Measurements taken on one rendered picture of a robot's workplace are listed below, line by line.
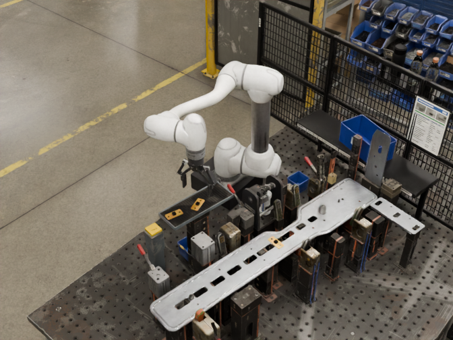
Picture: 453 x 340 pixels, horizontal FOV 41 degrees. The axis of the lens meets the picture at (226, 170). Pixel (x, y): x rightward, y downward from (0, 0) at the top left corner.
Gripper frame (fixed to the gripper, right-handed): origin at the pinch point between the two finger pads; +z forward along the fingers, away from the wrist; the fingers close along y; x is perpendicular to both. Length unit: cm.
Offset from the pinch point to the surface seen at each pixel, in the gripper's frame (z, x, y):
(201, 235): 15.8, -13.7, 9.1
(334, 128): 24, 108, 38
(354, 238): 34, 33, 73
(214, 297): 27, -36, 26
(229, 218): 18.4, 5.1, 14.9
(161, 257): 29.2, -23.7, -8.4
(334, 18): 83, 378, -37
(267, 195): 11.1, 21.4, 28.6
